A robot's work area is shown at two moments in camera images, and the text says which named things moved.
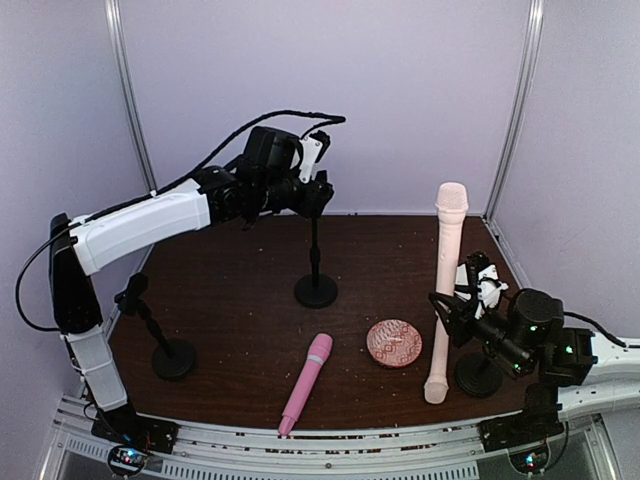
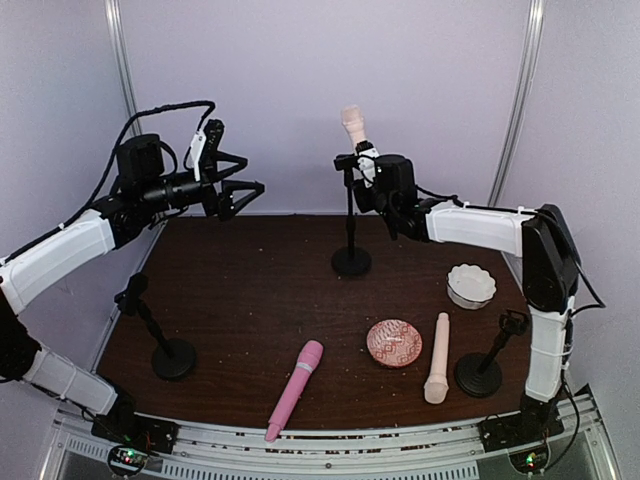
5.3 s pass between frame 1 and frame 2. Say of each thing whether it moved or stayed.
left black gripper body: moved
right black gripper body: moved
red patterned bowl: stayed
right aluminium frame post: stayed
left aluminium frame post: stayed
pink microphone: moved
